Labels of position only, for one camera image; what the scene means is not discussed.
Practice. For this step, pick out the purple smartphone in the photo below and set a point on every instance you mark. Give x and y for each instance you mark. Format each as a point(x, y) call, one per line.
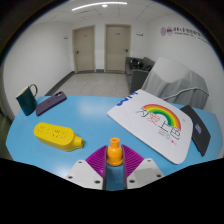
point(50, 103)

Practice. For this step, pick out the round ceiling light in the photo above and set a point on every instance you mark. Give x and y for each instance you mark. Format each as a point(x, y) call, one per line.
point(104, 5)

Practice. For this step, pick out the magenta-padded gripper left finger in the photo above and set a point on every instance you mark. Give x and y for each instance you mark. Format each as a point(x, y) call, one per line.
point(96, 163)

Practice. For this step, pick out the black bag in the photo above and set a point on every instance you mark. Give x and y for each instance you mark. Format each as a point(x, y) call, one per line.
point(136, 63)

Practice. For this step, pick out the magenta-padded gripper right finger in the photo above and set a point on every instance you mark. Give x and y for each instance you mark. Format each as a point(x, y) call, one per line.
point(133, 163)

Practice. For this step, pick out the white board with rainbow print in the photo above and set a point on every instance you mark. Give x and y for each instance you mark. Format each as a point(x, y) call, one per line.
point(150, 125)

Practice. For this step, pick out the grey sofa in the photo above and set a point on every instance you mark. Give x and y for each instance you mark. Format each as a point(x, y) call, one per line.
point(137, 80)

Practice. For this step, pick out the wall logo lettering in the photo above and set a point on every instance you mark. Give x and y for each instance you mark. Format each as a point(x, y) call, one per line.
point(183, 33)

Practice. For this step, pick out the furniture under grey cloth cover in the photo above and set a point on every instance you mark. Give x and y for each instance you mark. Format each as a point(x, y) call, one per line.
point(173, 80)

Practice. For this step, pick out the beige door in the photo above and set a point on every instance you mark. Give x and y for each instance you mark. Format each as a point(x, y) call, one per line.
point(117, 48)
point(84, 50)

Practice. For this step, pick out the orange charger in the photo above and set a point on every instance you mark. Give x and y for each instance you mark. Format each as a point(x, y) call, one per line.
point(114, 155)

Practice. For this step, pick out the long ceiling light strip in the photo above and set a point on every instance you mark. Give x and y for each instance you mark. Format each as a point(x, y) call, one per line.
point(96, 4)

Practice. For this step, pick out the yellow power strip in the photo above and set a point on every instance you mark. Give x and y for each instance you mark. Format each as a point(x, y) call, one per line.
point(55, 135)

